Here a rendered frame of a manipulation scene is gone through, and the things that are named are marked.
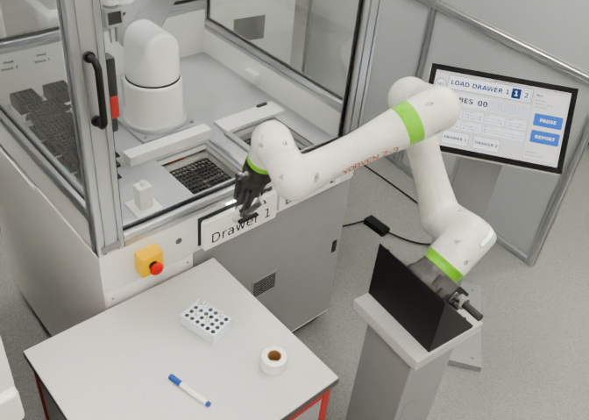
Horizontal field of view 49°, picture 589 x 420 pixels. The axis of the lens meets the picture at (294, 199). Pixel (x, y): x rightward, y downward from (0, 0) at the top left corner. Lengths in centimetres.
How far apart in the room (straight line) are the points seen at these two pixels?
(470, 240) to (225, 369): 77
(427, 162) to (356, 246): 146
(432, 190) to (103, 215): 95
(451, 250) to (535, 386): 124
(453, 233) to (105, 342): 102
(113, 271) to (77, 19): 75
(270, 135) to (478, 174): 111
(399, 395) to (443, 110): 91
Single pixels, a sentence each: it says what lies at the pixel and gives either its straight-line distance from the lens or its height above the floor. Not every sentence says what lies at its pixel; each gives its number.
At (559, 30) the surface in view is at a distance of 310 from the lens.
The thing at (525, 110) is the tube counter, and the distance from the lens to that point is 244.
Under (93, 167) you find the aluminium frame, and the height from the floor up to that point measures 124.
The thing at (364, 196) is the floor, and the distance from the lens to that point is 367.
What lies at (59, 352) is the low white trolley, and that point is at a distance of 188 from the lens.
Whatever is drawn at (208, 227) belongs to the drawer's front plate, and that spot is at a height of 91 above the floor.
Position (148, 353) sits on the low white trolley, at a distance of 183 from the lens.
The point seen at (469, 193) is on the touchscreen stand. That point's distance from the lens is 260.
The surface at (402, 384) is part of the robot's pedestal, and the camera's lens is 207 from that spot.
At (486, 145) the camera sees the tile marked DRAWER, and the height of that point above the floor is 100.
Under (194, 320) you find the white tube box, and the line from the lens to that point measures 185.
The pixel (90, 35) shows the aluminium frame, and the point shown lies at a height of 158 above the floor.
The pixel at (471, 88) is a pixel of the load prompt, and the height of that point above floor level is 115.
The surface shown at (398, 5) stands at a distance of 372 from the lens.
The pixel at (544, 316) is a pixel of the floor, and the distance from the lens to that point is 330.
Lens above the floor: 219
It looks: 38 degrees down
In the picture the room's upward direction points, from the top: 6 degrees clockwise
